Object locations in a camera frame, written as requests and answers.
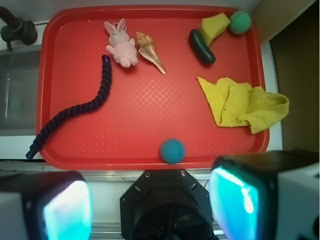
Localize pink plush bunny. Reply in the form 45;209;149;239
103;18;139;68

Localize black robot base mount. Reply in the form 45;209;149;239
119;169;218;240

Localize golden conch seashell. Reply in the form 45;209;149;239
136;31;167;75

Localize stainless steel sink basin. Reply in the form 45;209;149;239
0;47;41;137

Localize red plastic tray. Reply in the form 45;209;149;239
36;5;269;170

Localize yellow sponge wedge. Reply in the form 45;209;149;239
199;13;230;46

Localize green textured ball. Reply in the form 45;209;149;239
229;11;252;35

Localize dark blue twisted rope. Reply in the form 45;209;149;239
25;54;113;160

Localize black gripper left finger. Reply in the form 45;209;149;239
0;171;94;240

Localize grey sink faucet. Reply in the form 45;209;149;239
0;6;38;52

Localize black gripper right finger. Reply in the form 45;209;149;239
208;149;320;240

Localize brown cardboard panel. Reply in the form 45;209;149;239
250;0;315;45

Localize dark green toy cucumber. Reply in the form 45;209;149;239
189;29;216;65

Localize yellow cloth towel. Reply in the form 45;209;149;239
197;76;290;134

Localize blue textured ball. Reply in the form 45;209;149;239
160;138;186;164

